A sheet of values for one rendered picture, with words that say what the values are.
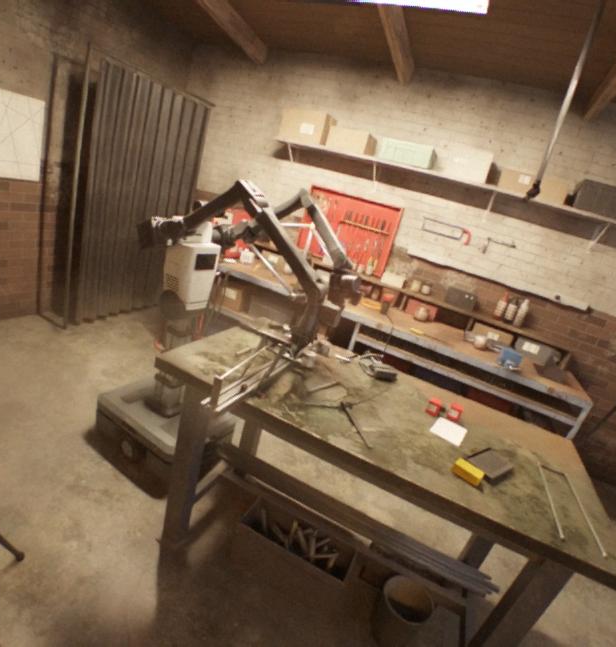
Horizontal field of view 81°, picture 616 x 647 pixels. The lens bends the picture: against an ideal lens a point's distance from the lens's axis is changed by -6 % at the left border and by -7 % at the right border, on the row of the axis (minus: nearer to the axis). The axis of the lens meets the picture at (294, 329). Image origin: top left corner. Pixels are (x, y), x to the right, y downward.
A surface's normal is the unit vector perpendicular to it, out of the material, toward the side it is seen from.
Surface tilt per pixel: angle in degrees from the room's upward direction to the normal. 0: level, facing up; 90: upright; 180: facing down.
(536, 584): 90
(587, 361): 90
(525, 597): 90
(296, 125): 90
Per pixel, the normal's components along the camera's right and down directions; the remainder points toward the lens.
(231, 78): -0.41, 0.20
